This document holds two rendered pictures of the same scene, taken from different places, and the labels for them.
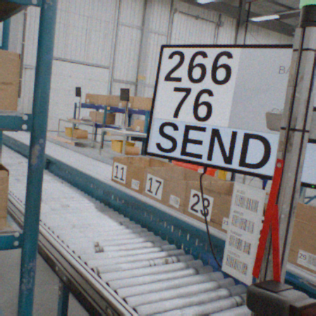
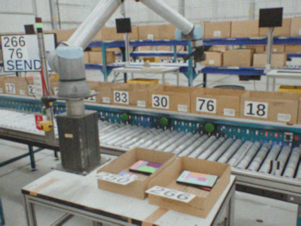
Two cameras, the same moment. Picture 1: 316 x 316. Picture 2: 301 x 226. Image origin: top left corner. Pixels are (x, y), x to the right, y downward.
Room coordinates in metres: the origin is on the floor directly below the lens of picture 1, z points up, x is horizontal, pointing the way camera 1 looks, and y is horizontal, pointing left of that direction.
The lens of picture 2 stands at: (-1.80, 0.03, 1.51)
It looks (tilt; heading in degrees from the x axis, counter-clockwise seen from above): 15 degrees down; 335
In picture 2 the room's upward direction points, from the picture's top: 2 degrees counter-clockwise
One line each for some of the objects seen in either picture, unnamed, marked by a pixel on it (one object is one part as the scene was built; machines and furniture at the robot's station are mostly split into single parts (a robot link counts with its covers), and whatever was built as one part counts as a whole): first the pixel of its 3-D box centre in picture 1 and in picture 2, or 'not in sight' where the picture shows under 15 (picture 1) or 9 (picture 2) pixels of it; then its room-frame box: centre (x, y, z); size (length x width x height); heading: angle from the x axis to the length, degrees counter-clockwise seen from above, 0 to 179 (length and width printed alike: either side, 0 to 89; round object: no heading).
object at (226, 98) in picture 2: not in sight; (220, 101); (0.19, -1.50, 0.96); 0.39 x 0.29 x 0.17; 35
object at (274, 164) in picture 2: not in sight; (274, 170); (-0.67, -1.22, 0.78); 0.05 x 0.01 x 0.11; 34
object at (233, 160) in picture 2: not in sight; (238, 155); (-0.30, -1.29, 0.72); 0.52 x 0.05 x 0.05; 124
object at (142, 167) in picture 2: not in sight; (149, 167); (-0.29, -0.64, 0.78); 0.19 x 0.14 x 0.02; 39
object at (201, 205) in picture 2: not in sight; (192, 183); (-0.61, -0.73, 0.80); 0.38 x 0.28 x 0.10; 125
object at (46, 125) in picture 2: not in sight; (48, 126); (0.67, -0.22, 0.84); 0.15 x 0.09 x 0.07; 34
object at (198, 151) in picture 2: not in sight; (201, 148); (-0.09, -1.14, 0.72); 0.52 x 0.05 x 0.05; 124
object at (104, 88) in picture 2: not in sight; (104, 92); (1.16, -0.84, 0.97); 0.39 x 0.29 x 0.17; 34
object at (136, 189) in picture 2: not in sight; (138, 170); (-0.35, -0.56, 0.80); 0.38 x 0.28 x 0.10; 126
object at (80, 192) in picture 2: not in sight; (130, 184); (-0.36, -0.50, 0.74); 1.00 x 0.58 x 0.03; 38
